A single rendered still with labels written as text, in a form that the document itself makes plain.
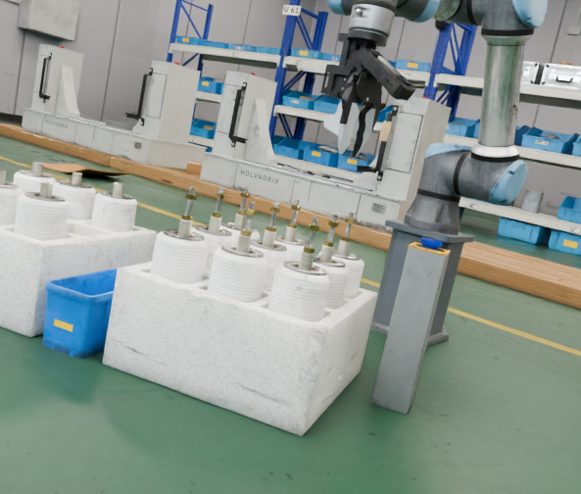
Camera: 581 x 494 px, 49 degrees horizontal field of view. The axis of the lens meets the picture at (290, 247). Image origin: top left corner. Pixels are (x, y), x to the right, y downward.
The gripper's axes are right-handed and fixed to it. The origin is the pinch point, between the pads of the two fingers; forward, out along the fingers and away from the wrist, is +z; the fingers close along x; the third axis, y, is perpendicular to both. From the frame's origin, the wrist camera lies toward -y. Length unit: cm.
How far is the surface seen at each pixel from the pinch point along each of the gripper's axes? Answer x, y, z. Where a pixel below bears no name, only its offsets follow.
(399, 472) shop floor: 9, -29, 46
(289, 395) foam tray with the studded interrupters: 16.3, -10.8, 40.3
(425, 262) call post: -10.4, -14.0, 17.2
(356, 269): -10.1, 0.4, 22.7
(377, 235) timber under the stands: -184, 113, 40
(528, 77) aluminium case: -453, 178, -92
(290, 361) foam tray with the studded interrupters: 16.7, -9.8, 34.7
